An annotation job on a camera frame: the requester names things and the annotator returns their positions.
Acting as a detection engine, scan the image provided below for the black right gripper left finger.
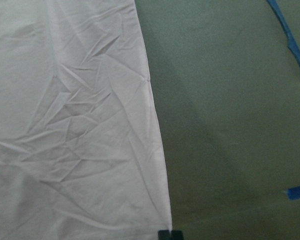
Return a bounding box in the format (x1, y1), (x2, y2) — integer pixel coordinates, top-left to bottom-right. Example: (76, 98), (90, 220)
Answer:
(157, 230), (171, 240)

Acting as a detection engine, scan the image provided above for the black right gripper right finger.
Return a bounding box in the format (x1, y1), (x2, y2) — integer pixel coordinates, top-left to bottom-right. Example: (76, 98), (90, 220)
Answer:
(171, 230), (184, 240)

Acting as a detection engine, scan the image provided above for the pink Snoopy t-shirt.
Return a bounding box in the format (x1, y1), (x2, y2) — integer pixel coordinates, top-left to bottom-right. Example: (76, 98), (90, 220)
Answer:
(0, 0), (172, 240)

